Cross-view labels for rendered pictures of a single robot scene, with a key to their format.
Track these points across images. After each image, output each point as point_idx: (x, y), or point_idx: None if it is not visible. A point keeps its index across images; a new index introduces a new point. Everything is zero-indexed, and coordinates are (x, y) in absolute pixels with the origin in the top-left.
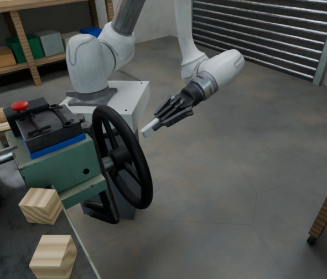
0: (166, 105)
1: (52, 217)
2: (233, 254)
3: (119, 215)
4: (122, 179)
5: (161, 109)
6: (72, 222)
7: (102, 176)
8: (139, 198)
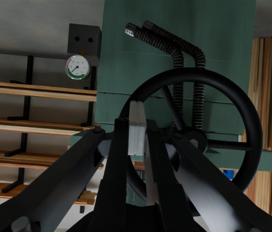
0: (68, 195)
1: (222, 171)
2: None
3: (203, 63)
4: (174, 79)
5: (90, 174)
6: (232, 168)
7: (215, 164)
8: (231, 98)
